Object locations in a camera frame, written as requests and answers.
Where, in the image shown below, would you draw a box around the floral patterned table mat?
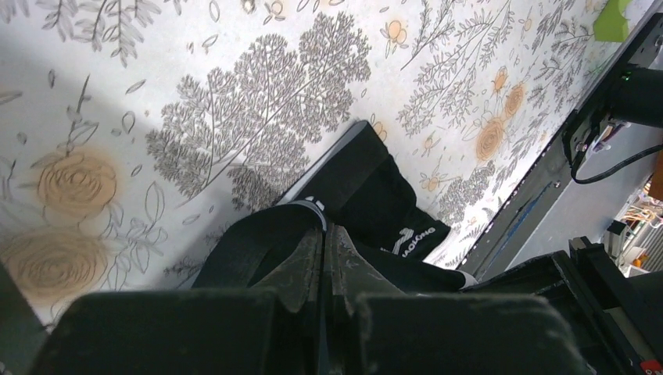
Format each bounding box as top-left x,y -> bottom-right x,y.
1,1 -> 656,327

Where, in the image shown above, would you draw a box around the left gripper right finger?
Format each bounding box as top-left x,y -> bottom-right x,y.
324,226 -> 590,374

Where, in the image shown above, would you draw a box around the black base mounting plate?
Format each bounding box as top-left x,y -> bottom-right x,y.
460,1 -> 662,280

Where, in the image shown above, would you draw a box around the black white-trimmed boxer briefs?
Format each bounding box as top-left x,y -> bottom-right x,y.
194,120 -> 476,294

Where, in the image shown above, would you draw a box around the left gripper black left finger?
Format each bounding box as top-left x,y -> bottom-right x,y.
30,230 -> 324,374

